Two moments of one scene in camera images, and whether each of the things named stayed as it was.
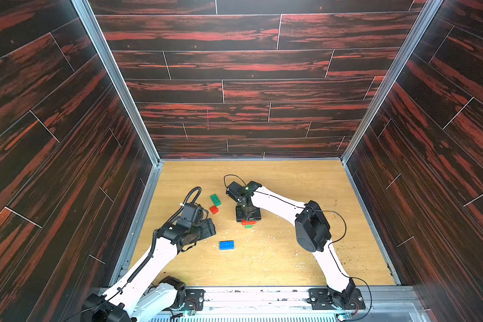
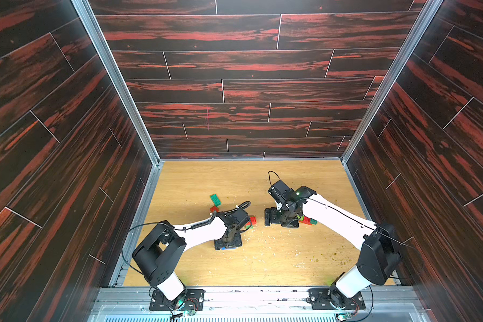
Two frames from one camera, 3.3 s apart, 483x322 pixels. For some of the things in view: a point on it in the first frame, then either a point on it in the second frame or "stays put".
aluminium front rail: [283, 304] stays put
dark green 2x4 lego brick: [216, 200] stays put
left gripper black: [208, 227] → [237, 243]
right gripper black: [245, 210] → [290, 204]
